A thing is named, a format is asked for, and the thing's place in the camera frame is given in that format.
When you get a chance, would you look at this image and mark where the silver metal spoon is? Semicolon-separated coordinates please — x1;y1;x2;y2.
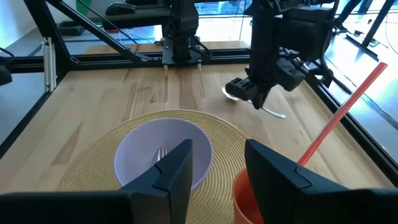
221;85;287;119

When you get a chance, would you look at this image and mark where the black flat tray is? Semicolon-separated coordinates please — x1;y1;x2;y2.
57;20;87;37

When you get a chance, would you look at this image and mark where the green object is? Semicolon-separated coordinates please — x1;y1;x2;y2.
76;0;93;15

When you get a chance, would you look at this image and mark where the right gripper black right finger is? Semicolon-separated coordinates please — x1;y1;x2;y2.
244;139;398;224

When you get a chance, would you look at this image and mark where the orange drinking straw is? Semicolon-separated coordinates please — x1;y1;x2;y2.
297;62;389;167

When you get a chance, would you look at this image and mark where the white aluminium bracket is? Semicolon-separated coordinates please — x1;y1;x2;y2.
43;37;57;93

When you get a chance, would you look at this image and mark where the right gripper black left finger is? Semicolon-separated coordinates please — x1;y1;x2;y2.
0;139;193;224

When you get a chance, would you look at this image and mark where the black slanted stand leg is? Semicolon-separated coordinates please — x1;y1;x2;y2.
361;0;396;48

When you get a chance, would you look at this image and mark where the orange ribbed plastic cup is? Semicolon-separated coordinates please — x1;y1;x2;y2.
231;167;265;224

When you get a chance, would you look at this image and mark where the lilac plastic bowl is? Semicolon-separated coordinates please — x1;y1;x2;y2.
113;117;214;197

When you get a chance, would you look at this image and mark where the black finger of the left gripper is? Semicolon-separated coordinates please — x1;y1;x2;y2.
225;77;271;110
273;57;307;93

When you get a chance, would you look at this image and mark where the black aluminium table frame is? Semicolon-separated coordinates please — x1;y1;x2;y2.
0;0;398;184

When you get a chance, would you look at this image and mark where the black table-level camera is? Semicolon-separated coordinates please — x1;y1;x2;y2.
0;46;14;87

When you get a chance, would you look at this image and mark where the silver metal fork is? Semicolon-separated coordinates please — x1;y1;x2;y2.
154;146;171;163

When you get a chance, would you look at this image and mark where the round woven straw placemat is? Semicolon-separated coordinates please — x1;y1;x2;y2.
57;109;259;224

